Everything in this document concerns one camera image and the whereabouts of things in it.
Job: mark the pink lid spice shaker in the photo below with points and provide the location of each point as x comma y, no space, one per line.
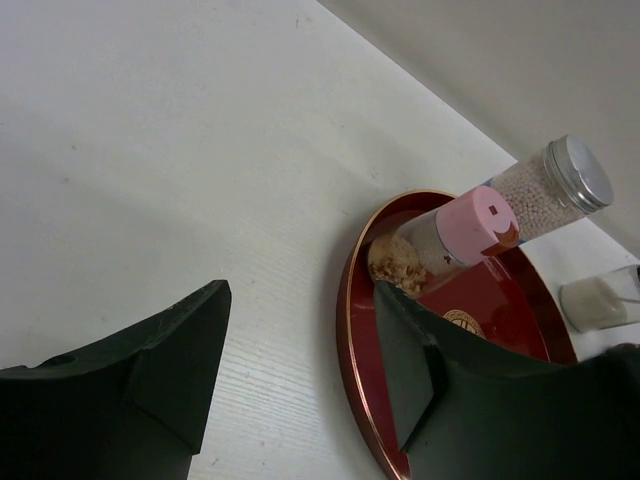
426,252

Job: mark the red round tray gold emblem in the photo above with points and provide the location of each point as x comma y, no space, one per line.
503,300

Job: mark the blue label silver lid jar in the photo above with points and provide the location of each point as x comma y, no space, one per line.
559,185

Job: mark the black cap white powder bottle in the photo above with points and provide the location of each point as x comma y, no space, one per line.
602,301

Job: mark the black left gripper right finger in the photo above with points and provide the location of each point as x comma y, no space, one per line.
465,408

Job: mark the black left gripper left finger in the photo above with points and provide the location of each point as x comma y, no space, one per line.
133,405

